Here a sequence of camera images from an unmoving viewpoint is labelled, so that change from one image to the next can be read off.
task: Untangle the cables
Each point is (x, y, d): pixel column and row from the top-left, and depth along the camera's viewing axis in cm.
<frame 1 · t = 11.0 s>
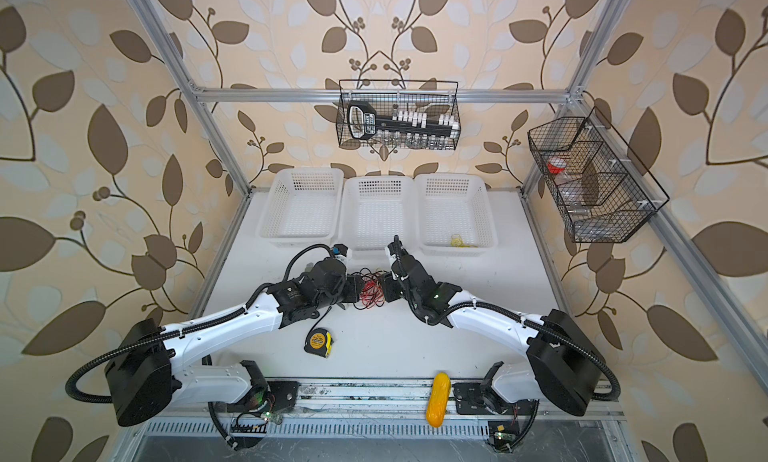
left hand: (368, 282, 80), fingers closed
right hand: (383, 278, 83), fingers open
left white plastic basket: (303, 206, 118), on the table
middle white plastic basket: (376, 209, 118), on the table
right white plastic basket: (455, 215, 115), on the table
yellow black tape measure: (319, 341, 82), point 3 cm above the table

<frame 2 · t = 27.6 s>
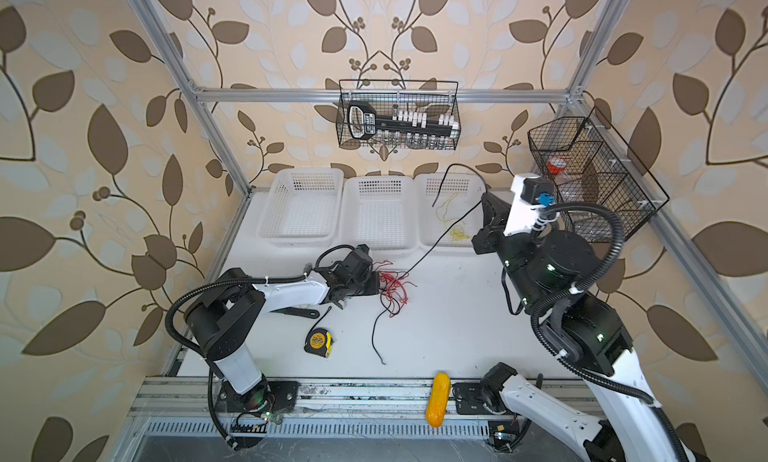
left hand: (382, 281, 91), fingers closed
right hand: (490, 199, 51), fingers closed
the named things where they were.

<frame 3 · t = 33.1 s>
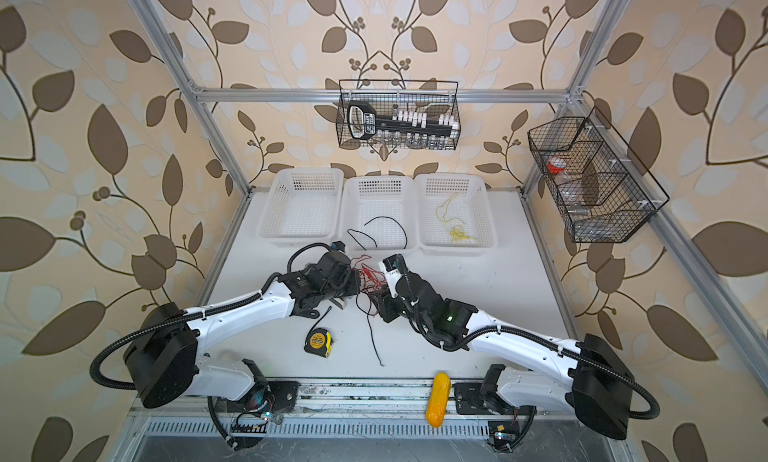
left hand: (364, 278, 84), fingers closed
right hand: (374, 294, 75), fingers open
the named things where they were.

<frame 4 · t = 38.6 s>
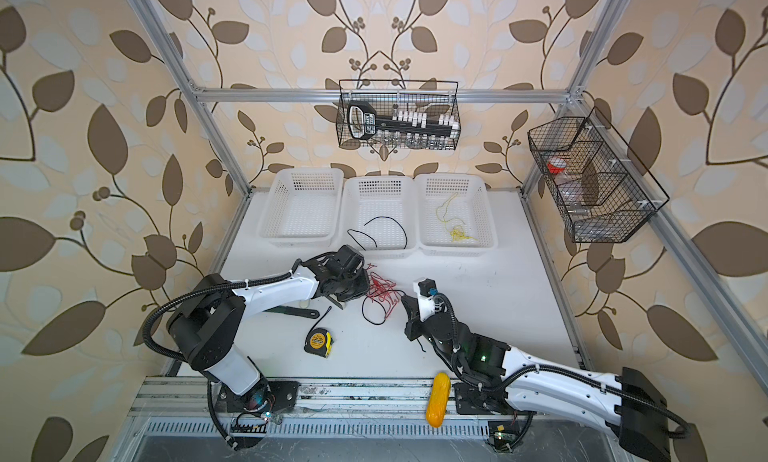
left hand: (374, 285, 88), fingers closed
right hand: (403, 301, 74), fingers closed
the named things where they were.

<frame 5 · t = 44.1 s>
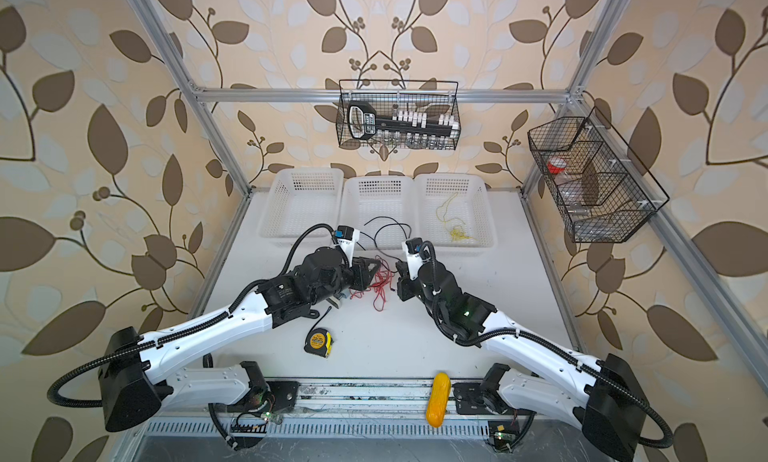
left hand: (378, 261, 73), fingers open
right hand: (398, 267, 76), fingers closed
the named things where they were.

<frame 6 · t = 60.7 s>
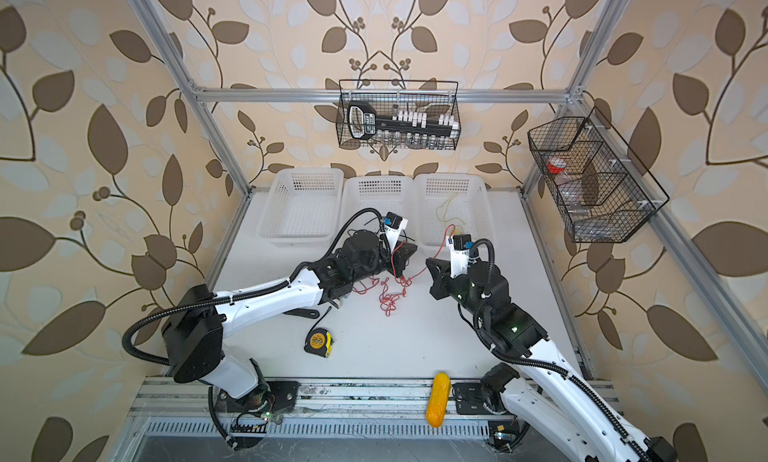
left hand: (418, 245, 74), fingers closed
right hand: (428, 264, 71), fingers closed
the named things where they were.

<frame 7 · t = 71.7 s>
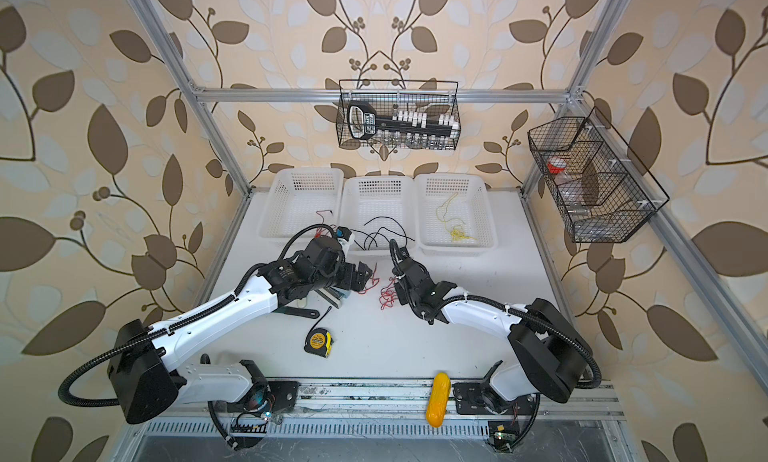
left hand: (361, 268, 78), fingers open
right hand: (406, 281, 88), fingers closed
the named things where they were.

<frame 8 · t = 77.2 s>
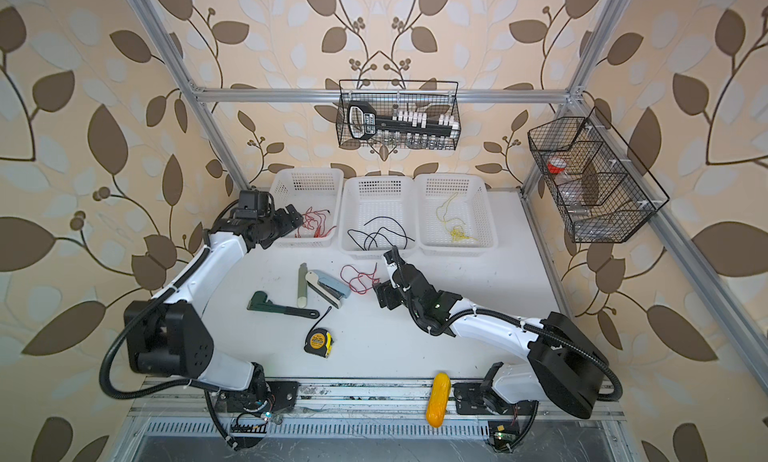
left hand: (293, 219, 86), fingers open
right hand: (385, 281, 83), fingers open
green cylindrical marker: (302, 295, 94), on the table
the other named things where they were.

